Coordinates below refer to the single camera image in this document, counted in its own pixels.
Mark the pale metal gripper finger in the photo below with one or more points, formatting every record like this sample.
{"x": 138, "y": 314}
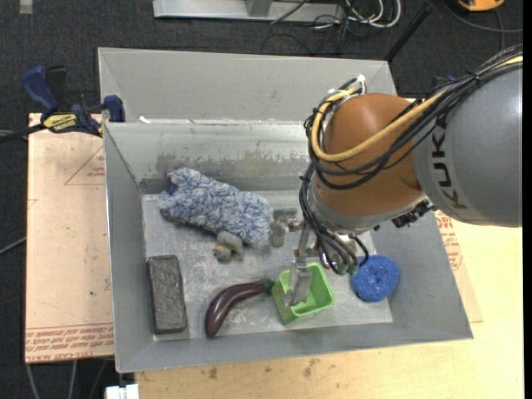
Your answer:
{"x": 304, "y": 283}
{"x": 290, "y": 287}

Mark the green plastic box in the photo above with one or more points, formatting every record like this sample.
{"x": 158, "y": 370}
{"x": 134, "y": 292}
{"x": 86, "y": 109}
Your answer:
{"x": 320, "y": 295}

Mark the grey angular small object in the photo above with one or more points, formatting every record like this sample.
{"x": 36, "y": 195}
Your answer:
{"x": 279, "y": 229}

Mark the purple toy eggplant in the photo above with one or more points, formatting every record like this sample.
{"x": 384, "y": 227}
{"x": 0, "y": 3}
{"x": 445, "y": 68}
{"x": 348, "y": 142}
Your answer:
{"x": 226, "y": 301}

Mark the blue round sponge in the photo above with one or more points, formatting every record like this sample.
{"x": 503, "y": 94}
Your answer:
{"x": 376, "y": 279}

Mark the grey toy animal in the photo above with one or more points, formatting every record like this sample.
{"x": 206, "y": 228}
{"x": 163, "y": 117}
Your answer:
{"x": 228, "y": 245}

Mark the blue and white fluffy cloth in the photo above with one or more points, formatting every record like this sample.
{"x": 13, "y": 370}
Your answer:
{"x": 216, "y": 206}

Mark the dark green flat block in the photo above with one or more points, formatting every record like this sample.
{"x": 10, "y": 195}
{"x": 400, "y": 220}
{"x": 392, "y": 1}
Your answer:
{"x": 167, "y": 293}

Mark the grey metal bin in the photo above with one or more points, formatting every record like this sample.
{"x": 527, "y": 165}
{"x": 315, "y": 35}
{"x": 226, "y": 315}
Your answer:
{"x": 216, "y": 94}

